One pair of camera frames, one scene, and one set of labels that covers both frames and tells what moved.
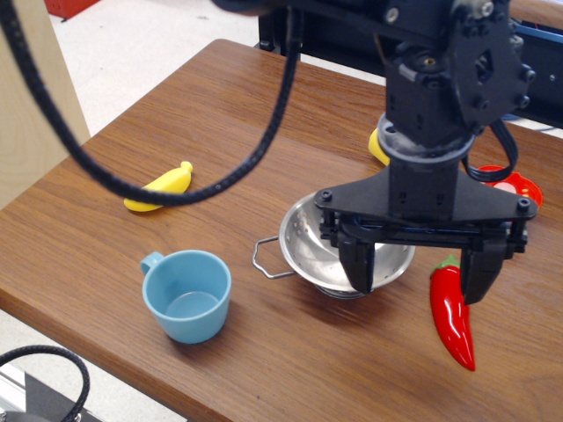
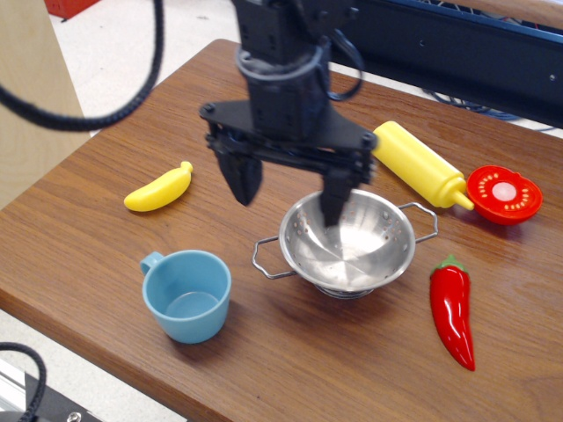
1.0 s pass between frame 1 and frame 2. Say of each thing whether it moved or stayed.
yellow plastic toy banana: stayed
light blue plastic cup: stayed
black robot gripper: moved
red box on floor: stayed
